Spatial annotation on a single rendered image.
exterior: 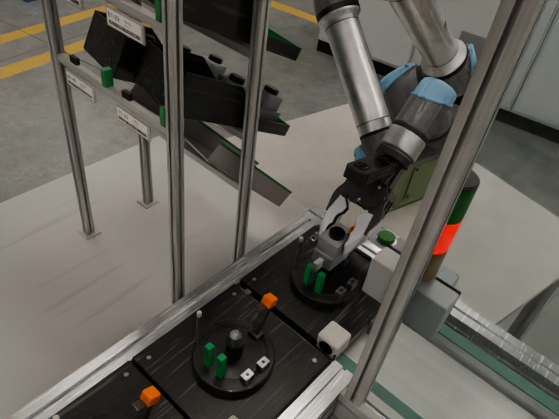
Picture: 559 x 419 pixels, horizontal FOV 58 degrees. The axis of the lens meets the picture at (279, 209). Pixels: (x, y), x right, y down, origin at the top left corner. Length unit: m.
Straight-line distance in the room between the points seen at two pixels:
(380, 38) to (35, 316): 3.44
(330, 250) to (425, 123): 0.29
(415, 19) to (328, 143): 0.55
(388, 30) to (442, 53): 2.76
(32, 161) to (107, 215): 1.74
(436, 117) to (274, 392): 0.56
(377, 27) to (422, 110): 3.16
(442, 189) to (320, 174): 0.93
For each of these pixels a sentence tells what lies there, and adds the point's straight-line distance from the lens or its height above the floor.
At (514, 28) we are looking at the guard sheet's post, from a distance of 0.50.
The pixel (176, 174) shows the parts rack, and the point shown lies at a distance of 0.82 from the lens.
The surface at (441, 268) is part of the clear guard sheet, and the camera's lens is 0.64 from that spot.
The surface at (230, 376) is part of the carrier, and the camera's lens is 0.87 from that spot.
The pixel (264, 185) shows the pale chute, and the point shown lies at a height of 1.07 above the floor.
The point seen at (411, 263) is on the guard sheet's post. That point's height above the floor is 1.29.
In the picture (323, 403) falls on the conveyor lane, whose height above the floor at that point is 0.96.
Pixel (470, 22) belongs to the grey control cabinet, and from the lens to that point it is 3.87.
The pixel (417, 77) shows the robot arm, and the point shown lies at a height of 1.17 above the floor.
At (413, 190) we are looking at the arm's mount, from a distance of 1.44.
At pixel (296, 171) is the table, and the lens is 1.49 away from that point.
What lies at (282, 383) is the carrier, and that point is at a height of 0.97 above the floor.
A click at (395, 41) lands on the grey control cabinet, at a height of 0.30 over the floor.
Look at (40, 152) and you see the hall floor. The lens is 3.09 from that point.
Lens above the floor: 1.74
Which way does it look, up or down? 41 degrees down
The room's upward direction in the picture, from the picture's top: 9 degrees clockwise
